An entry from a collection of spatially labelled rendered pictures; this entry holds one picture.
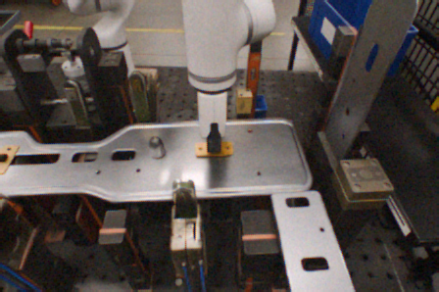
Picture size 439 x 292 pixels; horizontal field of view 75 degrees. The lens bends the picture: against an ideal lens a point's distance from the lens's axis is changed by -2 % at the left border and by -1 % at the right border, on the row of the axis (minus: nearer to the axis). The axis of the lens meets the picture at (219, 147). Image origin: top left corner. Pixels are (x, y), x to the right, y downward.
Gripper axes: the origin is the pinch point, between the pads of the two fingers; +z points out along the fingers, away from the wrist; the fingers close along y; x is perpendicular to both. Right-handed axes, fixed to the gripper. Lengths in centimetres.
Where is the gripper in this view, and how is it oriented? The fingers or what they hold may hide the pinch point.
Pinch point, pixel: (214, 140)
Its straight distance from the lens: 62.5
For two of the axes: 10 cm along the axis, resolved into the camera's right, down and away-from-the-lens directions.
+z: 0.0, 6.8, 7.3
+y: 0.6, 7.3, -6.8
